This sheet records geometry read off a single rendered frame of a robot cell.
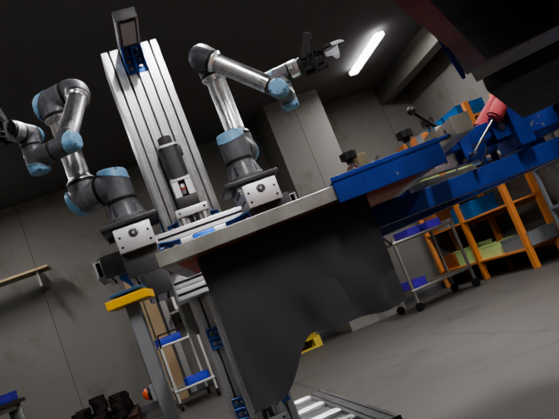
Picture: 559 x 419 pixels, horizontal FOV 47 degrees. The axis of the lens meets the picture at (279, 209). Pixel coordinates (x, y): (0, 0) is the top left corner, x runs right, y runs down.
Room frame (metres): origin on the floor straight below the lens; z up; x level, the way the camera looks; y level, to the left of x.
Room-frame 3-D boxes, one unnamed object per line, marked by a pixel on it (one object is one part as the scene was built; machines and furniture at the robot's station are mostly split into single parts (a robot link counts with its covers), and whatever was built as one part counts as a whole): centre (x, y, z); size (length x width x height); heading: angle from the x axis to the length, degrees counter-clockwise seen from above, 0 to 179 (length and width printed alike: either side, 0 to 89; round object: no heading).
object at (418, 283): (8.52, -1.47, 0.54); 1.14 x 0.68 x 1.07; 105
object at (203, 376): (7.84, 1.77, 0.45); 0.98 x 0.56 x 0.91; 14
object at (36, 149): (2.20, 0.73, 1.56); 0.11 x 0.08 x 0.11; 77
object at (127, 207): (2.43, 0.56, 1.31); 0.15 x 0.15 x 0.10
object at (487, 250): (8.98, -2.54, 1.15); 2.45 x 0.66 x 2.29; 13
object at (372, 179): (1.64, -0.30, 0.98); 0.30 x 0.05 x 0.07; 94
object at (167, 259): (1.90, -0.04, 0.97); 0.79 x 0.58 x 0.04; 94
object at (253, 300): (1.69, 0.00, 0.74); 0.46 x 0.04 x 0.42; 94
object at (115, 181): (2.44, 0.57, 1.42); 0.13 x 0.12 x 0.14; 77
